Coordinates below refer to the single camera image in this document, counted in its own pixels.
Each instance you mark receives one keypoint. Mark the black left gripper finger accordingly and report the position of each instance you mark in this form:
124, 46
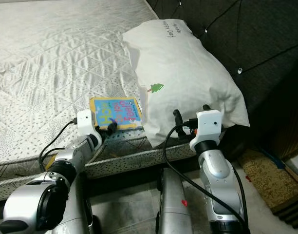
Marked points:
112, 127

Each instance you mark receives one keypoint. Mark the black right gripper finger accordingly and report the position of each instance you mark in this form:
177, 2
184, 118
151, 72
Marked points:
206, 107
177, 120

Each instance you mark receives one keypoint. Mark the colourful children's book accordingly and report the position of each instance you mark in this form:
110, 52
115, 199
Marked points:
120, 111

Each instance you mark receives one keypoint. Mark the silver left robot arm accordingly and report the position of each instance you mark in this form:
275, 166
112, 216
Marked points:
22, 204

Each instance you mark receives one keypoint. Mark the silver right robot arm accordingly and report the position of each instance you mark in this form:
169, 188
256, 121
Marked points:
217, 170

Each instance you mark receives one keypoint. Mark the dark bed base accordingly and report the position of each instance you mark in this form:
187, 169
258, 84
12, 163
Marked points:
120, 178

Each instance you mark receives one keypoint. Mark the silver right robot leg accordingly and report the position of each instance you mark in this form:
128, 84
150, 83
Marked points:
176, 204

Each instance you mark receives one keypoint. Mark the white quilted mattress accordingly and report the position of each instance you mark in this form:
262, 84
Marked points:
61, 58

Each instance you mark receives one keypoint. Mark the black tufted headboard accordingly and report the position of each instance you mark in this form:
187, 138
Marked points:
261, 39

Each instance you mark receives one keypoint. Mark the brown floor rug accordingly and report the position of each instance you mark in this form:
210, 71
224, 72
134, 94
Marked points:
266, 175

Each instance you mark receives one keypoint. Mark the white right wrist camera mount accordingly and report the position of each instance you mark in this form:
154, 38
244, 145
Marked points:
210, 124

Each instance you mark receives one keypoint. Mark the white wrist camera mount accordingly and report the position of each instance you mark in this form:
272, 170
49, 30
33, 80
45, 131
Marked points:
210, 124
85, 122

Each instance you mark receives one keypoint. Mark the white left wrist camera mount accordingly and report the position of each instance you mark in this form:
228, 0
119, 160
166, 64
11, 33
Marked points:
85, 122

